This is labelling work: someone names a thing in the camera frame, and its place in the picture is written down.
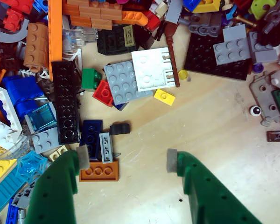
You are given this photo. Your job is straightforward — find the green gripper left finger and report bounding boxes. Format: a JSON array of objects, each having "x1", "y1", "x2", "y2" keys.
[{"x1": 24, "y1": 144, "x2": 91, "y2": 224}]

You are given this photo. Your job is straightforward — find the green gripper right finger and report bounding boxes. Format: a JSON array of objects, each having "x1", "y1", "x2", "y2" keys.
[{"x1": 166, "y1": 148, "x2": 262, "y2": 224}]

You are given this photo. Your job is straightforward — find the tan two-stud Lego plate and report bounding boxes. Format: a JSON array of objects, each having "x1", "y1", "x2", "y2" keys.
[{"x1": 48, "y1": 145, "x2": 70, "y2": 162}]

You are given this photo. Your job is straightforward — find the blue Technic Lego beam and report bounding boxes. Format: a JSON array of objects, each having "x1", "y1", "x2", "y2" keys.
[{"x1": 5, "y1": 198, "x2": 20, "y2": 224}]

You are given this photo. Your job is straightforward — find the long teal Lego plate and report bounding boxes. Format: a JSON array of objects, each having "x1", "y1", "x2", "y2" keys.
[{"x1": 0, "y1": 168, "x2": 27, "y2": 211}]

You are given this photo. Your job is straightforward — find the orange-brown three-stud Lego plate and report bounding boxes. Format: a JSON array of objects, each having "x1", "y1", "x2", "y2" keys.
[{"x1": 79, "y1": 160, "x2": 120, "y2": 182}]

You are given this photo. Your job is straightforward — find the yellow Lego brick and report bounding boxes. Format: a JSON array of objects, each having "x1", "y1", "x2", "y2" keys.
[{"x1": 0, "y1": 140, "x2": 17, "y2": 184}]

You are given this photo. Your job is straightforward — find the dark blue Lego plate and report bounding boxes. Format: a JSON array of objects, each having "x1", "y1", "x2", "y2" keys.
[{"x1": 79, "y1": 119, "x2": 104, "y2": 162}]

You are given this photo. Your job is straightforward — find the narrow grey Lego plate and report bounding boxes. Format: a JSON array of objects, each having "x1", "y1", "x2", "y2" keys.
[{"x1": 99, "y1": 132, "x2": 114, "y2": 164}]

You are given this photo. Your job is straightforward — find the transparent blue Lego windscreen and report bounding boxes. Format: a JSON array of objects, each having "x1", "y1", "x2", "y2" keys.
[{"x1": 24, "y1": 102, "x2": 58, "y2": 135}]

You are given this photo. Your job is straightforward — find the long black Lego brick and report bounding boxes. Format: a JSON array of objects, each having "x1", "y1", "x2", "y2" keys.
[{"x1": 50, "y1": 60, "x2": 82, "y2": 146}]

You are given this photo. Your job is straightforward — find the small black curved Lego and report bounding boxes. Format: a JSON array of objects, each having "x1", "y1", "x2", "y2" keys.
[{"x1": 109, "y1": 122, "x2": 131, "y2": 136}]

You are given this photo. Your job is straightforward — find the dark brown Lego tile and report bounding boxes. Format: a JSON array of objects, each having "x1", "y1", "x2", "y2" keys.
[{"x1": 266, "y1": 130, "x2": 280, "y2": 143}]

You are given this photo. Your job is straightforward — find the blue Lego body piece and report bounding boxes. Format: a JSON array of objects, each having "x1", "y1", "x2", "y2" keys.
[{"x1": 1, "y1": 75, "x2": 46, "y2": 122}]

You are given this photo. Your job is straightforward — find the yellow one-stud Lego plate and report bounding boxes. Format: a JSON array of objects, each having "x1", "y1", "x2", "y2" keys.
[{"x1": 153, "y1": 88, "x2": 176, "y2": 107}]

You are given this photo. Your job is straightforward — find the red Lego slope brick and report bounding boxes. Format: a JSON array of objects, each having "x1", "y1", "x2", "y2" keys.
[{"x1": 92, "y1": 79, "x2": 115, "y2": 108}]

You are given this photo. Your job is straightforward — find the green Lego brick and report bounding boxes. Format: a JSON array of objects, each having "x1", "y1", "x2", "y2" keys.
[{"x1": 81, "y1": 68, "x2": 103, "y2": 92}]

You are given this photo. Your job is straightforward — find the square grey Lego plate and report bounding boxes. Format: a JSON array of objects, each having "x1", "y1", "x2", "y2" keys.
[{"x1": 103, "y1": 60, "x2": 154, "y2": 106}]

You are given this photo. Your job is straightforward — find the white Lego plate with clips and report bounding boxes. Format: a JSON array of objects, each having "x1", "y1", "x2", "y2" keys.
[{"x1": 131, "y1": 47, "x2": 178, "y2": 92}]

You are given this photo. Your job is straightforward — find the large black Lego plate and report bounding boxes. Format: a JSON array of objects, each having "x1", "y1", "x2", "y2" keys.
[{"x1": 183, "y1": 32, "x2": 252, "y2": 82}]

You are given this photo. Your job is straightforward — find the purple round Lego stud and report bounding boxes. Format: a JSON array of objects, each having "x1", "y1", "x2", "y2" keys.
[{"x1": 252, "y1": 63, "x2": 265, "y2": 73}]

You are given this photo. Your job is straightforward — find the grey six-stud Lego brick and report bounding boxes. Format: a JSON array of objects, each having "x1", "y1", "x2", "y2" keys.
[{"x1": 212, "y1": 37, "x2": 252, "y2": 66}]

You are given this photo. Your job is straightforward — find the tan-brown four-stud Lego brick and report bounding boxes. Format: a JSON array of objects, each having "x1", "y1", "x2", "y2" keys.
[{"x1": 23, "y1": 23, "x2": 49, "y2": 67}]

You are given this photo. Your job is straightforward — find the reddish brown Lego broom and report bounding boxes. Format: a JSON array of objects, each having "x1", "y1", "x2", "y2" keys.
[{"x1": 164, "y1": 21, "x2": 181, "y2": 88}]

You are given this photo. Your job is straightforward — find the long orange Lego plate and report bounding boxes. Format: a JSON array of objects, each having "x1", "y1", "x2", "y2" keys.
[{"x1": 47, "y1": 0, "x2": 63, "y2": 81}]

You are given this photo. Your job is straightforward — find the olive two-stud Lego plate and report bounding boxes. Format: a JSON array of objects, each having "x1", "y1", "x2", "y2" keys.
[{"x1": 123, "y1": 24, "x2": 135, "y2": 46}]

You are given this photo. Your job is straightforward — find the orange masonry Lego bricks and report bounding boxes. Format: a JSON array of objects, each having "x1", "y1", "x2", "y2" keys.
[{"x1": 63, "y1": 0, "x2": 123, "y2": 31}]

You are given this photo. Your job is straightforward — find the yellow Lego slope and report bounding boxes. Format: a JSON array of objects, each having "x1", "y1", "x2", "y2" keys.
[{"x1": 192, "y1": 0, "x2": 221, "y2": 14}]

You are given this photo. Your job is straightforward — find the orange Technic Lego piece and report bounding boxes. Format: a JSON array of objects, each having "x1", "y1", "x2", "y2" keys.
[{"x1": 121, "y1": 10, "x2": 149, "y2": 27}]

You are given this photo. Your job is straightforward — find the lime green Lego piece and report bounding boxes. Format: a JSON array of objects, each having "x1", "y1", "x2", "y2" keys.
[{"x1": 249, "y1": 0, "x2": 277, "y2": 21}]

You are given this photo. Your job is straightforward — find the transparent blue web piece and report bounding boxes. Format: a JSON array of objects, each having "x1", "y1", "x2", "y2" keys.
[{"x1": 16, "y1": 150, "x2": 49, "y2": 182}]

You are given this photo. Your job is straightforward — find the light grey four-stud plate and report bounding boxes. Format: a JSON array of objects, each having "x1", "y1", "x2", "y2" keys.
[{"x1": 31, "y1": 126, "x2": 60, "y2": 155}]

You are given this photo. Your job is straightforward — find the round white eye tile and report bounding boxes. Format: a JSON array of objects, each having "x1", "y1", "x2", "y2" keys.
[{"x1": 249, "y1": 105, "x2": 262, "y2": 117}]

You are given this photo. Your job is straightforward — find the transparent yellow round stud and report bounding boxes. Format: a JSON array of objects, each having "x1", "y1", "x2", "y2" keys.
[{"x1": 178, "y1": 69, "x2": 189, "y2": 81}]

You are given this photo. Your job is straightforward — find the grey Technic connector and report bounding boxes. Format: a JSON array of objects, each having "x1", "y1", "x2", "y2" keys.
[{"x1": 178, "y1": 14, "x2": 223, "y2": 37}]

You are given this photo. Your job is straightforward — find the white Lego frame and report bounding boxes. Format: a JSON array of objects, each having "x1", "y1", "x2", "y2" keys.
[{"x1": 0, "y1": 82, "x2": 23, "y2": 150}]

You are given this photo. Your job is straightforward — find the grey Lego bracket piece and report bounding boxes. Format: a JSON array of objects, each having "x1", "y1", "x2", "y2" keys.
[{"x1": 249, "y1": 70, "x2": 280, "y2": 127}]

